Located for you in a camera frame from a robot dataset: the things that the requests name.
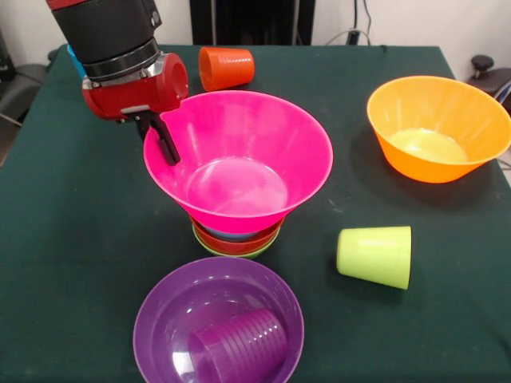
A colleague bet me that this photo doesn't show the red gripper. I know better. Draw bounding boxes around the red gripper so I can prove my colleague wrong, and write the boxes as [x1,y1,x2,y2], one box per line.
[81,51,189,166]

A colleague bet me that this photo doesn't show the orange plastic cup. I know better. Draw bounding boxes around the orange plastic cup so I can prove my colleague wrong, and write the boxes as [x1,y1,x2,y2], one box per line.
[198,46,256,93]

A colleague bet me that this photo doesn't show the pink plastic bowl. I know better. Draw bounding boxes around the pink plastic bowl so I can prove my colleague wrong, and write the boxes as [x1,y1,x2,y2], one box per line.
[143,89,335,235]

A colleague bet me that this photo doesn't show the blue plastic bowl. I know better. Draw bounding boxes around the blue plastic bowl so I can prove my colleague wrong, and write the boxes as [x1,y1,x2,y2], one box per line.
[205,226,259,243]

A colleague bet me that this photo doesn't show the orange plastic bowl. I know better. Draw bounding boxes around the orange plastic bowl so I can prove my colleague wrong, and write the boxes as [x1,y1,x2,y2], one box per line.
[190,217,285,256]

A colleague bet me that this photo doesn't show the green plastic bowl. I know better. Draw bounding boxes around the green plastic bowl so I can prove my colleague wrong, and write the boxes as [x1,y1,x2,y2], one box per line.
[192,223,280,260]

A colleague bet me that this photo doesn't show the purple plastic bowl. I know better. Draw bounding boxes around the purple plastic bowl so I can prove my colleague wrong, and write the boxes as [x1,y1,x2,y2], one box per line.
[133,256,306,383]

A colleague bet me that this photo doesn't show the purple plastic cup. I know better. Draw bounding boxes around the purple plastic cup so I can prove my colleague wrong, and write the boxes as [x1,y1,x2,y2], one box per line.
[187,307,289,383]

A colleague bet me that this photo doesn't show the lime green plastic cup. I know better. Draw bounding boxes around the lime green plastic cup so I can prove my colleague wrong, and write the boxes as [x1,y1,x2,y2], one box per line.
[335,225,413,290]

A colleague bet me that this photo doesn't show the blue plastic cup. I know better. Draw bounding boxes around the blue plastic cup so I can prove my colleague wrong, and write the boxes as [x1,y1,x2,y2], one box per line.
[66,44,87,81]

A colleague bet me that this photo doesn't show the grey chair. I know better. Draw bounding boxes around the grey chair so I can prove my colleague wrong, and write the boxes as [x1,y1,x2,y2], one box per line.
[0,30,53,128]

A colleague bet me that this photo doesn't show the yellow plastic bowl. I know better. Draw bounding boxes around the yellow plastic bowl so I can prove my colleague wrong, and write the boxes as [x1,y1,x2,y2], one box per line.
[366,75,511,184]

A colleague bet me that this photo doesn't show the dark green tablecloth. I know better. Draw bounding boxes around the dark green tablecloth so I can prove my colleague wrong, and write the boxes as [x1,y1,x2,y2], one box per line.
[0,42,511,383]

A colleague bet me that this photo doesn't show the black chair armrest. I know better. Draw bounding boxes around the black chair armrest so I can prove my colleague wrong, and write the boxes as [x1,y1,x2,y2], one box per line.
[469,54,511,109]

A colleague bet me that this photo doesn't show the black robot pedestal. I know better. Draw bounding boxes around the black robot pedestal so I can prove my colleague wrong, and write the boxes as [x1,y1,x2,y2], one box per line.
[190,0,316,45]

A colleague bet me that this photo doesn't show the black hanging cable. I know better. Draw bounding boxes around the black hanging cable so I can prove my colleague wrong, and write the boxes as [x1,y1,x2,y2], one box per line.
[362,0,374,45]

